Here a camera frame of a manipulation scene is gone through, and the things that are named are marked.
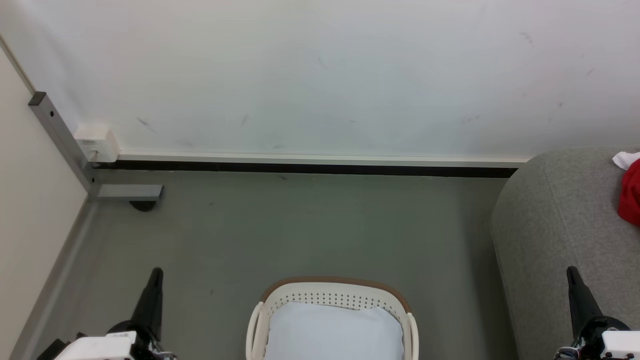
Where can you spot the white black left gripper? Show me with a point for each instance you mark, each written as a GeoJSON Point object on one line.
{"type": "Point", "coordinates": [100, 347]}

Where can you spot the grey fabric sofa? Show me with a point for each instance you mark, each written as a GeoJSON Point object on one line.
{"type": "Point", "coordinates": [555, 240]}

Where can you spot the small white cloth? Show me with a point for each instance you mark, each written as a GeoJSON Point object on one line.
{"type": "Point", "coordinates": [625, 160]}

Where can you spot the cream perforated laundry basket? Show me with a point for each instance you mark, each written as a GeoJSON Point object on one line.
{"type": "Point", "coordinates": [335, 295]}

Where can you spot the white wall socket box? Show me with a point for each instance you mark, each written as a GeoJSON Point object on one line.
{"type": "Point", "coordinates": [97, 142]}

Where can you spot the red garment with white label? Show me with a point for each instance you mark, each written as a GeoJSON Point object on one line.
{"type": "Point", "coordinates": [632, 197]}

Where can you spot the pale blue cloth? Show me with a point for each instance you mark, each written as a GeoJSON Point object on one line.
{"type": "Point", "coordinates": [335, 332]}

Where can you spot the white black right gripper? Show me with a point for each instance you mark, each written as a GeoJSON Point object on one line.
{"type": "Point", "coordinates": [612, 342]}

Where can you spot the black round frame foot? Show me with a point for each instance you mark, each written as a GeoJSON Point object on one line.
{"type": "Point", "coordinates": [143, 205]}

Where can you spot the black and white baseboard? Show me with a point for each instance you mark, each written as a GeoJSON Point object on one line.
{"type": "Point", "coordinates": [310, 164]}

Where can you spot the grey metal frame post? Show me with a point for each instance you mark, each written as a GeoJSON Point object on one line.
{"type": "Point", "coordinates": [65, 145]}

